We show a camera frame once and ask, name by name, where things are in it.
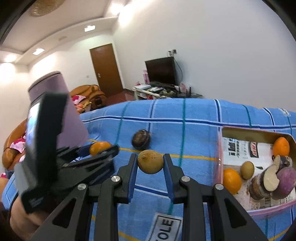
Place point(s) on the white TV stand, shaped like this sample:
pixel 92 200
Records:
pixel 145 91

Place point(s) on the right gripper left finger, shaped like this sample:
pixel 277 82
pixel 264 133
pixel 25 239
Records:
pixel 116 190

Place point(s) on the small green-brown round fruit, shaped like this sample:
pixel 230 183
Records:
pixel 150 162

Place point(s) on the person's left hand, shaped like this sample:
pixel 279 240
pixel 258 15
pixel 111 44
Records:
pixel 25 225

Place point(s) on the dark brown passion fruit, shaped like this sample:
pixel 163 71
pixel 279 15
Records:
pixel 141 139

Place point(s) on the blue plaid tablecloth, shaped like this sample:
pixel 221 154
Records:
pixel 187 130

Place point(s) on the pink floral cushion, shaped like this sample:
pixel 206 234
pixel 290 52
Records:
pixel 19 144

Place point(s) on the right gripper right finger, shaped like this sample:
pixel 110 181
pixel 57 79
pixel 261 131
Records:
pixel 192 195

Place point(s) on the cut taro root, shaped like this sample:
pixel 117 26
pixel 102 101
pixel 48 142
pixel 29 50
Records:
pixel 262 185

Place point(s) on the brown leather armchair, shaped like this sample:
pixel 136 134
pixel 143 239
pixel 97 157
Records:
pixel 88 98

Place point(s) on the orange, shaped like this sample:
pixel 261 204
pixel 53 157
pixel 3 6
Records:
pixel 98 147
pixel 281 147
pixel 231 180

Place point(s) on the brown wooden door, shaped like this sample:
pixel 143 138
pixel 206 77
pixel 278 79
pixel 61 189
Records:
pixel 106 70

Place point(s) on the black television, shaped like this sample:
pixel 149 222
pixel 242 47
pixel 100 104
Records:
pixel 162 70

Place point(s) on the green-brown fruit in tin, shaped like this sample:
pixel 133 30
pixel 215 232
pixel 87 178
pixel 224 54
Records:
pixel 247 170

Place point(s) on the purple sweet potato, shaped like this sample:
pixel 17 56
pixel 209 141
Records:
pixel 287 183

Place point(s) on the round gold ceiling lamp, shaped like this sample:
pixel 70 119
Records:
pixel 43 7

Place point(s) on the orange at tin back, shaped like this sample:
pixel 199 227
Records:
pixel 281 147

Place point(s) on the orange at tin front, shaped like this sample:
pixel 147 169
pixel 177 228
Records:
pixel 231 180

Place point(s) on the pink metal tin box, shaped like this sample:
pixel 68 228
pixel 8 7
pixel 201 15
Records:
pixel 266 206

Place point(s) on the paper leaflet in tin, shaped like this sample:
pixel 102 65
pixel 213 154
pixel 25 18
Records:
pixel 236 152

